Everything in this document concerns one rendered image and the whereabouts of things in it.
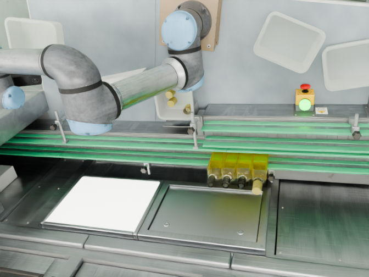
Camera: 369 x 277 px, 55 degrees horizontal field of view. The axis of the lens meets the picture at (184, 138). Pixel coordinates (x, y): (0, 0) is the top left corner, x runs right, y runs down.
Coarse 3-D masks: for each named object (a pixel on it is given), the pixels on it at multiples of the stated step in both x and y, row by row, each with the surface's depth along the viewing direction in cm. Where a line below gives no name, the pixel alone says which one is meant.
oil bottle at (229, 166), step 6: (228, 156) 143; (234, 156) 142; (228, 162) 139; (234, 162) 139; (222, 168) 136; (228, 168) 135; (234, 168) 135; (222, 174) 135; (228, 174) 134; (234, 174) 135
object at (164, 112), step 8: (160, 96) 158; (176, 96) 160; (184, 96) 159; (192, 96) 150; (160, 104) 159; (176, 104) 162; (184, 104) 161; (192, 104) 152; (160, 112) 160; (168, 112) 162; (176, 112) 161
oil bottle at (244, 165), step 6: (240, 156) 141; (246, 156) 141; (252, 156) 140; (240, 162) 138; (246, 162) 137; (252, 162) 139; (240, 168) 134; (246, 168) 133; (240, 174) 133; (246, 174) 132; (246, 180) 134
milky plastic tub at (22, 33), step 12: (12, 24) 139; (24, 24) 143; (36, 24) 141; (48, 24) 132; (60, 24) 138; (12, 36) 140; (24, 36) 145; (36, 36) 144; (48, 36) 143; (60, 36) 138
